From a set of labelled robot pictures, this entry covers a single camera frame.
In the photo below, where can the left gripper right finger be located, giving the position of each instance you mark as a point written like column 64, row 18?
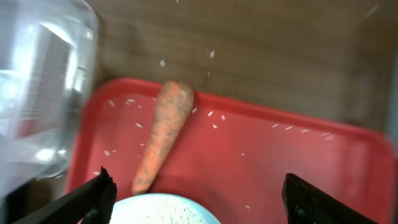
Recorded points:
column 306, row 204

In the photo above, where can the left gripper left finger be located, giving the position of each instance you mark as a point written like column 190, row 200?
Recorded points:
column 93, row 202

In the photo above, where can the light blue plate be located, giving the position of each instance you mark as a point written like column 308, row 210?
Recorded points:
column 121, row 207

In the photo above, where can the orange carrot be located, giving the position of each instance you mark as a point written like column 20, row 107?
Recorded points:
column 173, row 105

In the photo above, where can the white rice on plate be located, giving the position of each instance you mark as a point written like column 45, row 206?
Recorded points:
column 164, row 212

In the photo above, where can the red serving tray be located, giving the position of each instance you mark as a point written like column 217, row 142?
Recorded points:
column 232, row 157

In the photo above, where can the clear plastic bin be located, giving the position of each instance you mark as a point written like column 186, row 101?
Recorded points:
column 48, row 52

